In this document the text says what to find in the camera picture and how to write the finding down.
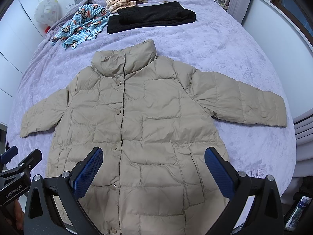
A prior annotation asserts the beige puffer jacket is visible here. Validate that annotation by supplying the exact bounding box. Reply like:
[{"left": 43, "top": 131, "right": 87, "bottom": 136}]
[{"left": 20, "top": 39, "right": 287, "bottom": 234}]

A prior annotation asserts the lavender bed blanket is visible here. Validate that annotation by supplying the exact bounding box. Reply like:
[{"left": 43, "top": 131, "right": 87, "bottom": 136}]
[{"left": 7, "top": 0, "right": 296, "bottom": 192}]

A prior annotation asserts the white radiator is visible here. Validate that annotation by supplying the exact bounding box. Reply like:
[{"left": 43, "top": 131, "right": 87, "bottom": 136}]
[{"left": 293, "top": 110, "right": 312, "bottom": 178}]

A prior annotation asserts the black folded garment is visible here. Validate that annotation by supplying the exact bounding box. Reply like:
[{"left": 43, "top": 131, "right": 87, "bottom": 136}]
[{"left": 107, "top": 1, "right": 196, "bottom": 34}]

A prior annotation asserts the person's left hand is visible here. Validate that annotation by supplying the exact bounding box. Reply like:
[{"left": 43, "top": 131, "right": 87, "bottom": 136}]
[{"left": 14, "top": 200, "right": 24, "bottom": 230}]

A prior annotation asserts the white patterned plush ball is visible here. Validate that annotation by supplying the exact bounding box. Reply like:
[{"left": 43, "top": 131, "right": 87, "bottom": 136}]
[{"left": 34, "top": 0, "right": 59, "bottom": 27}]

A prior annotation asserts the blue monkey print garment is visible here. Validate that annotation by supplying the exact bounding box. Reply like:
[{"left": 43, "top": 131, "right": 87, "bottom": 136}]
[{"left": 51, "top": 4, "right": 112, "bottom": 49}]

